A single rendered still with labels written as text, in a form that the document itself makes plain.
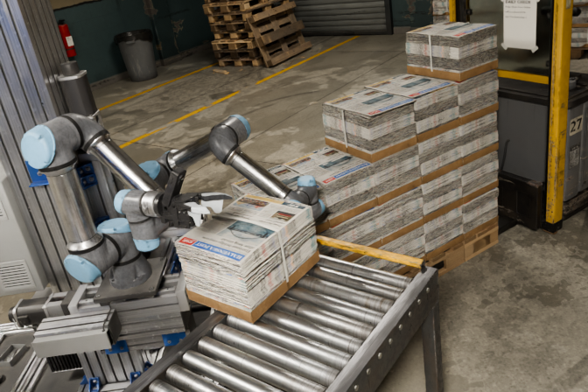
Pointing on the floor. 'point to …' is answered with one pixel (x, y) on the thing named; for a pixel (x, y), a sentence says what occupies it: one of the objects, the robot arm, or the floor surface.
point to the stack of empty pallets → (242, 44)
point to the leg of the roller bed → (432, 351)
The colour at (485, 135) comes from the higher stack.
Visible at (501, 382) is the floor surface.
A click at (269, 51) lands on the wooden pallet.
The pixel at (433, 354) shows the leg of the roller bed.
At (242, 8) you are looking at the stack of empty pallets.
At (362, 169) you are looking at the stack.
